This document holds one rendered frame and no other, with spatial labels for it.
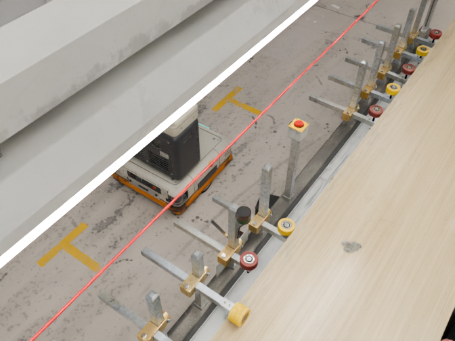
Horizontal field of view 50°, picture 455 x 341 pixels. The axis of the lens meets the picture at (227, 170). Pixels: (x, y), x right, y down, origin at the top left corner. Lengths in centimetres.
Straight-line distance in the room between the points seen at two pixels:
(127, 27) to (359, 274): 180
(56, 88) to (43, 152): 6
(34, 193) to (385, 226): 200
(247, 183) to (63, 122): 313
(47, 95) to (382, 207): 207
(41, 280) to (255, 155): 177
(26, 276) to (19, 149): 290
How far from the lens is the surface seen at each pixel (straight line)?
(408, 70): 328
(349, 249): 220
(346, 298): 209
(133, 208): 349
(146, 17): 52
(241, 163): 372
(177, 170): 313
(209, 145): 346
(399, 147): 272
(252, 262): 211
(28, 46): 46
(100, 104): 51
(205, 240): 222
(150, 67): 55
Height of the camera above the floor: 269
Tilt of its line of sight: 47 degrees down
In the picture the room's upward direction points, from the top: straight up
